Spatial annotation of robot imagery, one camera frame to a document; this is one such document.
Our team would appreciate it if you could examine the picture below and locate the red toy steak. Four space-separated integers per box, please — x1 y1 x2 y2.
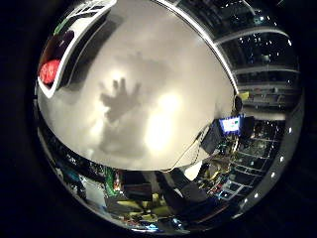
39 59 61 85

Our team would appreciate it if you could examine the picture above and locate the purple toy eggplant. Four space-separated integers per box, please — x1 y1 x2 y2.
49 29 76 62

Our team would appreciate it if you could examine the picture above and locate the white plastic basket container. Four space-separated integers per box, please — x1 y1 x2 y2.
37 0 118 99

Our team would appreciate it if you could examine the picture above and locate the computer monitor with blue screen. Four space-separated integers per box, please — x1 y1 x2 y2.
219 114 245 136

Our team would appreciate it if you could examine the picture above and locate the person by the monitor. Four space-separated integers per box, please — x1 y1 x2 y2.
233 94 245 114

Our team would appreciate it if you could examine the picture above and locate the person in teal shirt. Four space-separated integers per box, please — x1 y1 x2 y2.
62 163 83 192

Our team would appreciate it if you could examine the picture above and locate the thin cable on table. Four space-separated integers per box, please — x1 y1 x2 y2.
164 130 207 173

